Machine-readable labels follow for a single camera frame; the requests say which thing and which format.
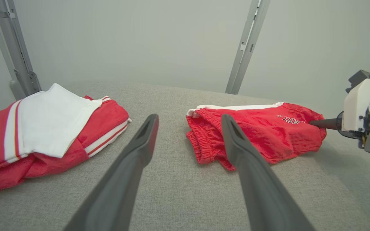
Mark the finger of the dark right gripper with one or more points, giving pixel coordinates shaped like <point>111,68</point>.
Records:
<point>324,123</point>

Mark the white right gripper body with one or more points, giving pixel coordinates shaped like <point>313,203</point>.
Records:
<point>356,106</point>

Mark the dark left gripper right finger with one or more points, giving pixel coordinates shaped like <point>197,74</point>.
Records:
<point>262,199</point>

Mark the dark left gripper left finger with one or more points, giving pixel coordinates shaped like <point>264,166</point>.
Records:
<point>117,192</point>

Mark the red shorts with white stripe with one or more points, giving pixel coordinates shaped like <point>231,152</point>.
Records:
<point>268,134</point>

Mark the red jersey with white sleeves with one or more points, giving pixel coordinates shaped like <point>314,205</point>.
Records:
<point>53,122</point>

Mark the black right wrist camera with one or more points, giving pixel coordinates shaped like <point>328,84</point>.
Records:
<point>358,77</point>

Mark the grey partition post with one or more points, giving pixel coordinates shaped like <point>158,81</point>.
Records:
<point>252,48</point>
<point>242,46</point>

